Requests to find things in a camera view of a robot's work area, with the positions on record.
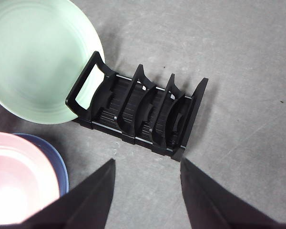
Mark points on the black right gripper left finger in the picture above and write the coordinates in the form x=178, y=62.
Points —
x=85, y=205

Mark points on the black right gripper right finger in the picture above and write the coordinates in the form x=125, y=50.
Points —
x=209, y=205

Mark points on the blue plate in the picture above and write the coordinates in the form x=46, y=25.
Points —
x=58, y=167

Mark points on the pink plate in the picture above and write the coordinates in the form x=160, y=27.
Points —
x=16, y=179

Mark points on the green plate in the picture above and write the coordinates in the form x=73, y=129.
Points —
x=35, y=55

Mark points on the black plate rack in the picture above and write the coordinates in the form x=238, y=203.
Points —
x=133, y=112

